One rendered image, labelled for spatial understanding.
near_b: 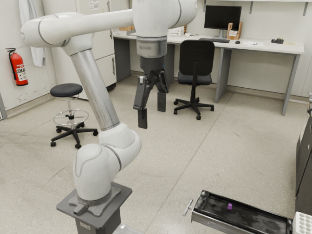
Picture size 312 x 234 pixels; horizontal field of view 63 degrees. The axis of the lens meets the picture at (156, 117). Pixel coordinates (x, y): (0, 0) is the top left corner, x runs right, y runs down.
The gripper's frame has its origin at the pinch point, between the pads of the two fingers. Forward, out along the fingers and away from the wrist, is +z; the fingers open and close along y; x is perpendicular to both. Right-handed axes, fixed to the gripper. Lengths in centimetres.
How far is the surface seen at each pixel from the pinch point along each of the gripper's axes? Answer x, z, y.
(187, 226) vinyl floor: -4, 120, -61
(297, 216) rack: 51, 34, -12
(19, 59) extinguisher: -272, 42, -145
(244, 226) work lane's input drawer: 35, 39, -4
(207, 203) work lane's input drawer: 19.4, 40.0, -10.1
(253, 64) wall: -6, 70, -360
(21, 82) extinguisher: -274, 72, -140
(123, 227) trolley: -3.9, 38.2, 16.0
